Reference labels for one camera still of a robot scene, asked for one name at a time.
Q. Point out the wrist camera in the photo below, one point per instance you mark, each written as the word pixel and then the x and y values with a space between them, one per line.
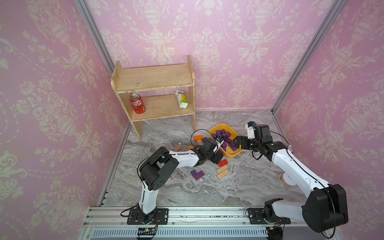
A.
pixel 219 141
pixel 250 126

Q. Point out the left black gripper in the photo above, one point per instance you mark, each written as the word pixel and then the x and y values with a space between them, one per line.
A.
pixel 218 157

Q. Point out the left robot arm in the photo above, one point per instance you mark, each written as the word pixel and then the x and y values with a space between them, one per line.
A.
pixel 155 171

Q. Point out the tan wood brick left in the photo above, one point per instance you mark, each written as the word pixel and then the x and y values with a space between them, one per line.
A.
pixel 178 148

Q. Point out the tan wood brick upright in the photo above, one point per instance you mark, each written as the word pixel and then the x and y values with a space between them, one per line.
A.
pixel 199 142

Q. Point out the aluminium front rail frame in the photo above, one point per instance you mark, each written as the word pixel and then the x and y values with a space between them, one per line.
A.
pixel 196 223

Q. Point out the natural wood plank brick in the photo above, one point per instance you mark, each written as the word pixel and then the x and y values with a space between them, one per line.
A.
pixel 222 172

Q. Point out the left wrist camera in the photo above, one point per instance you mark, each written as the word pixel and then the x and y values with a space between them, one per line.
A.
pixel 219 141

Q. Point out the red cola can on shelf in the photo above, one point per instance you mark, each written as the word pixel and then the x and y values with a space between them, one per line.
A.
pixel 137 103

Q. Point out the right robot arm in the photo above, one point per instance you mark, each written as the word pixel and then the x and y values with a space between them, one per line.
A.
pixel 326 206

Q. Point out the green white juice carton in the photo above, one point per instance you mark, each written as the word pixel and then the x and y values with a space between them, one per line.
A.
pixel 182 100

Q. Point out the purple brick cluster bottom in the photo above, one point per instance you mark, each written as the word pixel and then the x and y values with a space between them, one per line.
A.
pixel 197 175

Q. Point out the red brick pair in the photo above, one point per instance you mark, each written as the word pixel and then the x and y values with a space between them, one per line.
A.
pixel 223 163

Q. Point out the wooden two-tier shelf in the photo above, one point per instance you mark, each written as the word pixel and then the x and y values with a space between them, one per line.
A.
pixel 125 82

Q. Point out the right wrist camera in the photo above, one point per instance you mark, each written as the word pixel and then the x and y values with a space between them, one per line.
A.
pixel 250 126

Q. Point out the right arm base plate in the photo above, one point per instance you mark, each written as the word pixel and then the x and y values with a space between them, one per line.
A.
pixel 257 216

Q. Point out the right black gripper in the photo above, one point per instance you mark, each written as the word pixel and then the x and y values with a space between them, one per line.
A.
pixel 245 140

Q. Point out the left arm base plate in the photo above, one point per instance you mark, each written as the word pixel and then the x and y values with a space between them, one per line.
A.
pixel 158 216

